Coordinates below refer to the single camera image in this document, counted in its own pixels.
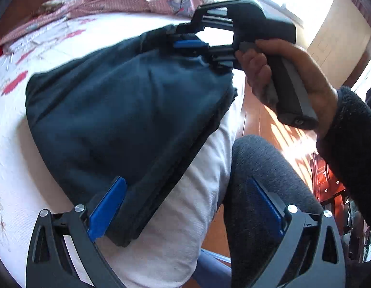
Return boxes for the white floral bed sheet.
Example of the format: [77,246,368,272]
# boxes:
[0,6,249,288]

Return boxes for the lavender cloth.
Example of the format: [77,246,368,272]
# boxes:
[191,247,232,288]

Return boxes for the red-brown wooden stool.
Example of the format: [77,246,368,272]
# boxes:
[308,152,348,202]

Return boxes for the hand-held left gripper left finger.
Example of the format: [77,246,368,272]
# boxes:
[26,176,127,288]

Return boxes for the person's right forearm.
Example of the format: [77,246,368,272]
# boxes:
[316,86,371,246]

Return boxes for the black pants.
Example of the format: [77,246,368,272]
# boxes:
[25,24,238,248]

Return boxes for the pale cabinet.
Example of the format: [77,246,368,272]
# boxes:
[305,0,371,88]

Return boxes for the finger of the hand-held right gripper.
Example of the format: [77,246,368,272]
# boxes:
[176,1,234,36]
[173,40,243,69]

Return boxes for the person's right hand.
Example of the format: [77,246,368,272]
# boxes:
[235,40,339,138]

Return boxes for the checkered patterned quilt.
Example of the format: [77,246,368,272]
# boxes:
[0,0,222,50]

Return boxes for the person's grey trouser leg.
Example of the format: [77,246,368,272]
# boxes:
[221,135,325,288]

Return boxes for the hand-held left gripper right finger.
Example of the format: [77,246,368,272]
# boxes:
[245,176,346,288]

